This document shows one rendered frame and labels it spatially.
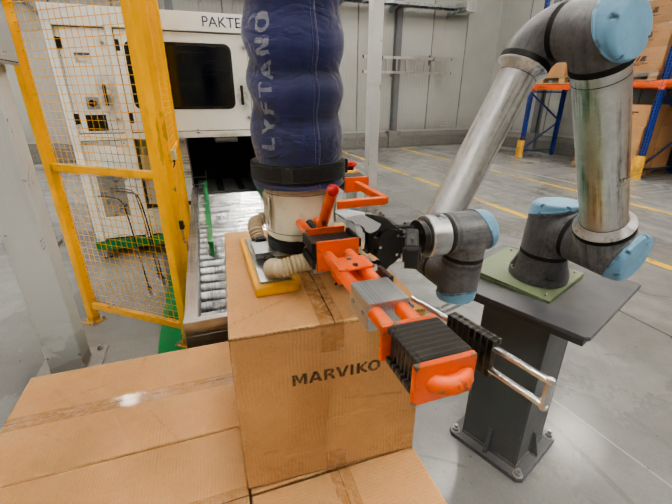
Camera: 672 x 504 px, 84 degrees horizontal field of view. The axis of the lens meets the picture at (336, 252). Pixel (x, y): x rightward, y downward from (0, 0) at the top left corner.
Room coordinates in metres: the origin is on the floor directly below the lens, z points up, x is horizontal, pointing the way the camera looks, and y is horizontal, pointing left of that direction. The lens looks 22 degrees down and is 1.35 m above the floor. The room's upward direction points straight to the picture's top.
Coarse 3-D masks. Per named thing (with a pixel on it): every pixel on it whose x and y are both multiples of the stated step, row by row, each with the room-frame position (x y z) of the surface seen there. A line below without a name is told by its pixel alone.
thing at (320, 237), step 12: (312, 228) 0.71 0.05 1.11; (324, 228) 0.71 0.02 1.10; (336, 228) 0.72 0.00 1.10; (348, 228) 0.72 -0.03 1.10; (312, 240) 0.65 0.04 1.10; (324, 240) 0.67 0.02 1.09; (336, 240) 0.64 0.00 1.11; (348, 240) 0.65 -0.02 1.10; (360, 240) 0.67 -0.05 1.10; (312, 252) 0.64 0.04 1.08; (324, 252) 0.63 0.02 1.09; (336, 252) 0.64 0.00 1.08; (312, 264) 0.63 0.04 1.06; (324, 264) 0.63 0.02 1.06
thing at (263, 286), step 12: (240, 240) 1.01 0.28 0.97; (264, 240) 0.95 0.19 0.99; (252, 252) 0.91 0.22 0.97; (252, 264) 0.84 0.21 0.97; (252, 276) 0.78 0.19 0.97; (264, 276) 0.77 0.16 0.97; (288, 276) 0.77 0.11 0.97; (264, 288) 0.72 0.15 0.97; (276, 288) 0.73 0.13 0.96; (288, 288) 0.73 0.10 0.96; (300, 288) 0.75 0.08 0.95
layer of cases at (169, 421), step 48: (48, 384) 0.90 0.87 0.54; (96, 384) 0.90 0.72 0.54; (144, 384) 0.90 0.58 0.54; (192, 384) 0.90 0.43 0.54; (0, 432) 0.72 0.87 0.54; (48, 432) 0.72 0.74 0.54; (96, 432) 0.72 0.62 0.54; (144, 432) 0.72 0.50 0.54; (192, 432) 0.72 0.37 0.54; (0, 480) 0.59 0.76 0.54; (48, 480) 0.59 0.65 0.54; (96, 480) 0.59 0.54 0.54; (144, 480) 0.59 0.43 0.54; (192, 480) 0.59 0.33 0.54; (240, 480) 0.59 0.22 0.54; (288, 480) 0.59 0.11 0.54; (336, 480) 0.59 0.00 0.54; (384, 480) 0.59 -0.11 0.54; (432, 480) 0.59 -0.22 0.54
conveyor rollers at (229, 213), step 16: (240, 192) 3.35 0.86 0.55; (256, 192) 3.39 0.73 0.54; (224, 208) 2.86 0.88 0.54; (240, 208) 2.82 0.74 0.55; (256, 208) 2.85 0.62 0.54; (224, 224) 2.43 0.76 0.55; (240, 224) 2.46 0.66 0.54; (208, 256) 1.88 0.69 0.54; (224, 256) 1.90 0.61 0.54; (208, 272) 1.70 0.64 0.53; (224, 272) 1.67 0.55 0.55; (208, 288) 1.53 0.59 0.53; (224, 288) 1.55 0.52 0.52; (208, 304) 1.37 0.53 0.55; (224, 304) 1.38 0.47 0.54
